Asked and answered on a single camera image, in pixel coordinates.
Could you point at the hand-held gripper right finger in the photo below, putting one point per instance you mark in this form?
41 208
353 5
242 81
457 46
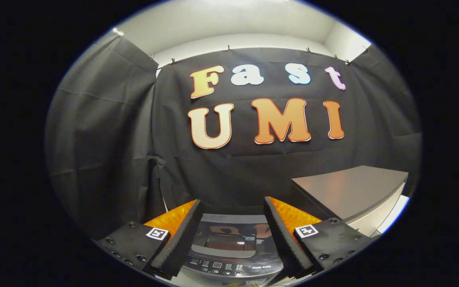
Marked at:
283 239

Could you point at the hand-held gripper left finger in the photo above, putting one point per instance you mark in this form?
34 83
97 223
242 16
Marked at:
181 235

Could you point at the black backdrop cloth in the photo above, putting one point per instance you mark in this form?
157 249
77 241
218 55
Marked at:
134 159

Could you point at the small ceiling light panel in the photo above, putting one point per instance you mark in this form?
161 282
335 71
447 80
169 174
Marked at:
118 31

